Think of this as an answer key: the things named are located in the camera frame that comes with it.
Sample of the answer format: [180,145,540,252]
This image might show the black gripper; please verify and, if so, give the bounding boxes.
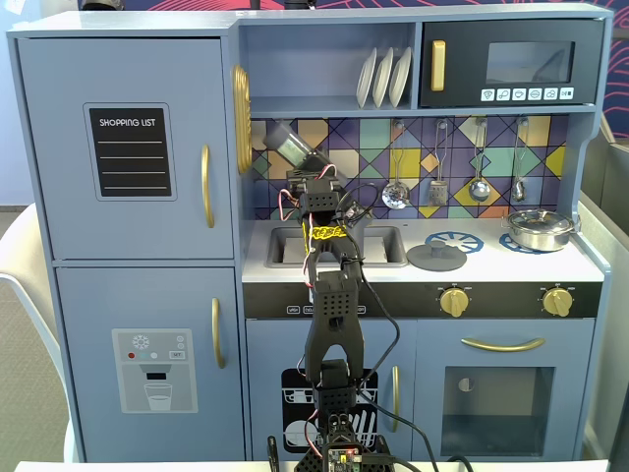
[287,166,344,196]

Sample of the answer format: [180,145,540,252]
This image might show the gray salt shaker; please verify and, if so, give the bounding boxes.
[261,121,329,173]

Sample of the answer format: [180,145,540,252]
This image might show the steel skimmer spoon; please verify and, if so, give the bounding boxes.
[381,119,412,210]

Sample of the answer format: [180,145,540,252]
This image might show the gold ribbed side holder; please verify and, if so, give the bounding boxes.
[231,64,254,175]

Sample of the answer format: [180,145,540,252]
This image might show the gray toy sink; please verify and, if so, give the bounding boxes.
[264,224,409,269]

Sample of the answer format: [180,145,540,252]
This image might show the white toy plate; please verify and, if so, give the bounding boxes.
[387,45,414,109]
[372,46,396,110]
[355,46,379,110]

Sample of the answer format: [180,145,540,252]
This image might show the steel slotted spatula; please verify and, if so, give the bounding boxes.
[427,118,450,208]

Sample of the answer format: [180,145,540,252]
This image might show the gray pot lid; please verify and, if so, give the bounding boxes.
[406,239,469,272]

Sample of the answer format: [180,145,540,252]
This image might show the steel ladle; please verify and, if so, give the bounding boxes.
[467,117,492,204]

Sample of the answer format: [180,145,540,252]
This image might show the black microwave door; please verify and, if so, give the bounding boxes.
[420,19,605,109]

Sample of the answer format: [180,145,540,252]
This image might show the gold stove knob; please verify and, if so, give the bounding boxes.
[438,287,470,319]
[542,287,573,318]

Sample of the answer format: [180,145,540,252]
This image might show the blue toy kitchen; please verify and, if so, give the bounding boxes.
[5,3,615,463]

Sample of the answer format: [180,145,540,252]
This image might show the steel serving spoon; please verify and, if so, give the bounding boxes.
[510,117,531,204]

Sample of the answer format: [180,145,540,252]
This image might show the steel pot with lid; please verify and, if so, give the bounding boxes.
[501,206,582,254]

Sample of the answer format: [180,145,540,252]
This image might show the black table clamp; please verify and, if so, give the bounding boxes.
[265,434,281,472]

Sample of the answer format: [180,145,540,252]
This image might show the motor controller board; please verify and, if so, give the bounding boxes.
[323,443,366,469]

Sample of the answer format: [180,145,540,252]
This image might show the gray desk divider panel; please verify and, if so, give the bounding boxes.
[578,120,629,461]

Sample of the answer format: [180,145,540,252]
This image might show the white round chair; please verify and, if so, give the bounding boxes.
[0,201,83,464]

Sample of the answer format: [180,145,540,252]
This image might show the red white servo wire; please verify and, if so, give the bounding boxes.
[277,187,303,223]
[295,353,321,446]
[301,234,318,291]

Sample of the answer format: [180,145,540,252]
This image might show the gold fridge door handle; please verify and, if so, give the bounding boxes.
[200,143,216,229]

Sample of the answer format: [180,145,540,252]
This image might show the gold microwave door handle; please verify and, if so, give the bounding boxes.
[430,39,447,93]

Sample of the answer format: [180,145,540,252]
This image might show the black cable with connector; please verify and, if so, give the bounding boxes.
[337,182,441,472]

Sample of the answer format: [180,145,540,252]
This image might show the gold freezer door handle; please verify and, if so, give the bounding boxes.
[210,297,227,371]

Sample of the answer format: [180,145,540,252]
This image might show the gold dishwasher door handle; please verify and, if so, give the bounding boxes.
[390,365,401,421]

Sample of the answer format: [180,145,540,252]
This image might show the gold oven door handle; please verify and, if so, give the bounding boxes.
[460,336,546,354]

